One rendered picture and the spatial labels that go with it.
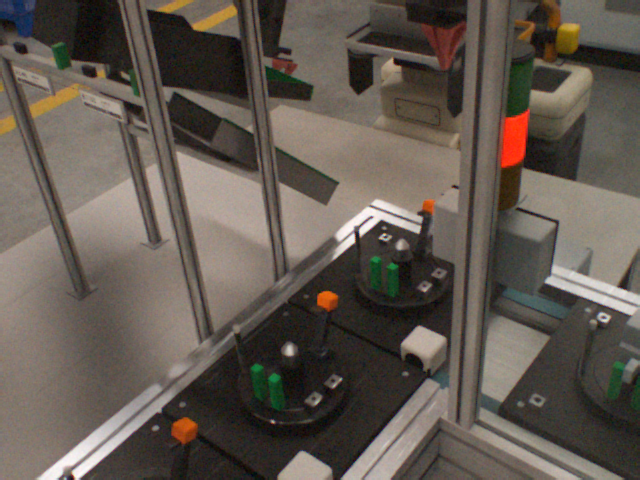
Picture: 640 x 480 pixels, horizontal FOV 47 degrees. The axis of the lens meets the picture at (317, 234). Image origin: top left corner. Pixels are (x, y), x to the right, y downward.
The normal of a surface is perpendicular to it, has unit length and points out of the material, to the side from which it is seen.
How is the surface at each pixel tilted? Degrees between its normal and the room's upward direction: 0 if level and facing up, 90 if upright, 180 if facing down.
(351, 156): 0
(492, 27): 90
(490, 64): 90
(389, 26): 90
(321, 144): 0
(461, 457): 90
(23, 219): 0
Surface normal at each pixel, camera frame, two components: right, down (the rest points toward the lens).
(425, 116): -0.56, 0.62
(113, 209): -0.07, -0.80
